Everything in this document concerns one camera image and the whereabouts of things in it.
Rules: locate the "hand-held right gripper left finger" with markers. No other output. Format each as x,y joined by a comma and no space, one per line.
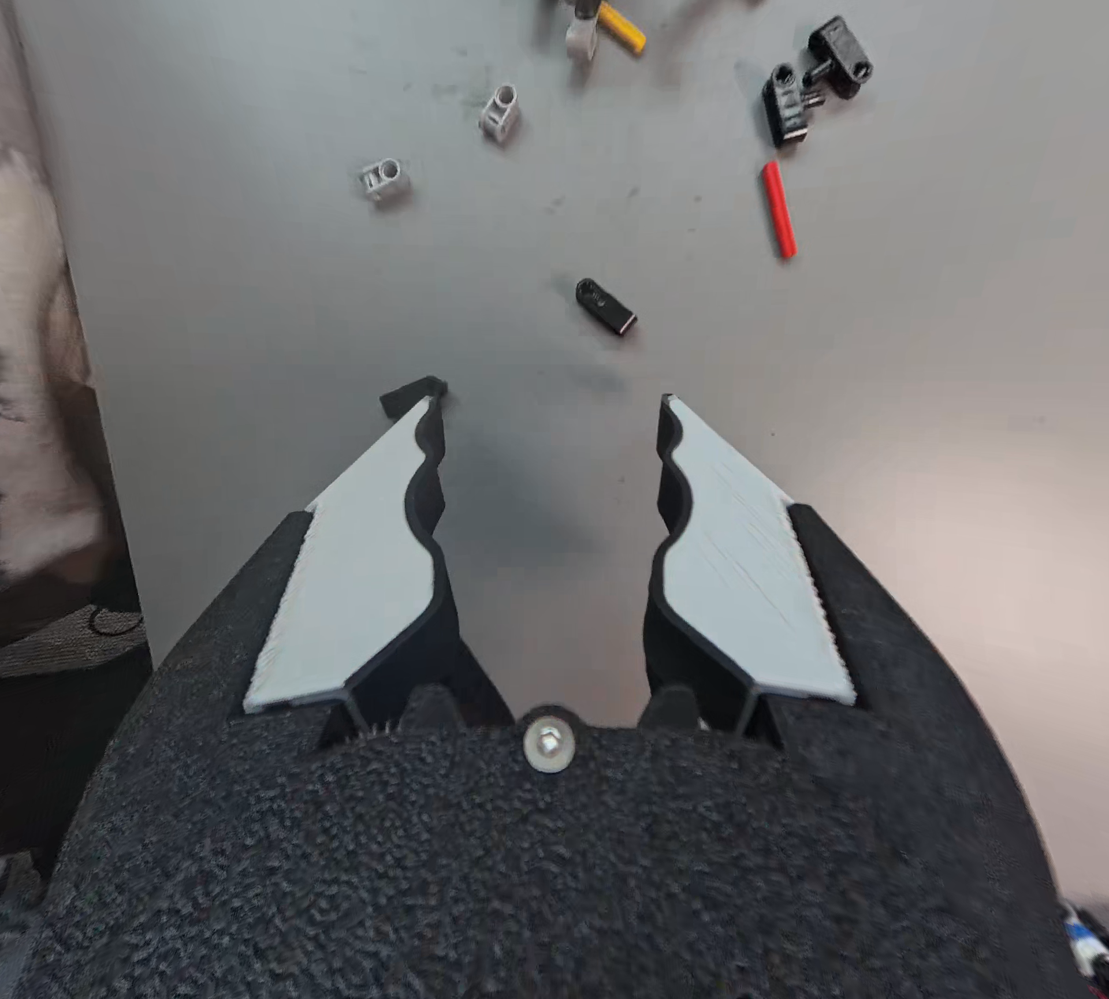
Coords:
355,583

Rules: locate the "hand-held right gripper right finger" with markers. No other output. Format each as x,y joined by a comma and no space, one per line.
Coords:
745,583

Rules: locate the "black toy beam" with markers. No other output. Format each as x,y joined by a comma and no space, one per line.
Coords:
407,394

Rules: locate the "black toy piece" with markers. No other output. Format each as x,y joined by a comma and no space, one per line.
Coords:
606,308

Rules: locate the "grey desk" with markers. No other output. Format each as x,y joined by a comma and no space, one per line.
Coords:
260,20

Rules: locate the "person's clothing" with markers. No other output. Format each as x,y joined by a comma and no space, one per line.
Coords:
43,410

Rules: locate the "red toy axle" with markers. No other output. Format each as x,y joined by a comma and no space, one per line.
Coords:
779,211

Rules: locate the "grey toy connector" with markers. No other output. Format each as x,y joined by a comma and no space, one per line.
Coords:
500,114
384,180

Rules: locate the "black toy connector assembly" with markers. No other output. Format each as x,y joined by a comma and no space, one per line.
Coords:
788,98

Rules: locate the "partly built toy car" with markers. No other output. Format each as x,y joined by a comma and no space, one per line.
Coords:
1090,943

